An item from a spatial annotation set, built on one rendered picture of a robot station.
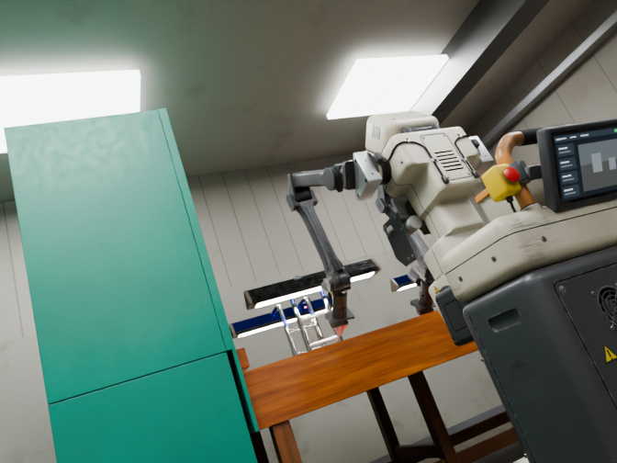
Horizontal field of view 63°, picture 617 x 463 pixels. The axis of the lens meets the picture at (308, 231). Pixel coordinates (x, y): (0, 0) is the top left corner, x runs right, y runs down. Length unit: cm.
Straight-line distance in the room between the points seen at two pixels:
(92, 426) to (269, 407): 52
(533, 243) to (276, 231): 320
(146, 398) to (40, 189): 77
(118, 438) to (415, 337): 103
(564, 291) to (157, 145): 143
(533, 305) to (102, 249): 129
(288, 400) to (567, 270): 98
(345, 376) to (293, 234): 250
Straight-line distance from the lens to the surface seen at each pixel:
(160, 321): 167
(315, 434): 379
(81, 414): 164
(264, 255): 400
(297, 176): 193
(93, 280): 173
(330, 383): 175
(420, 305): 204
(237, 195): 419
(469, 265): 115
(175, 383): 164
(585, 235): 119
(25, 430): 365
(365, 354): 181
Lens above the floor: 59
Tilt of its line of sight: 19 degrees up
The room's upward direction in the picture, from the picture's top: 20 degrees counter-clockwise
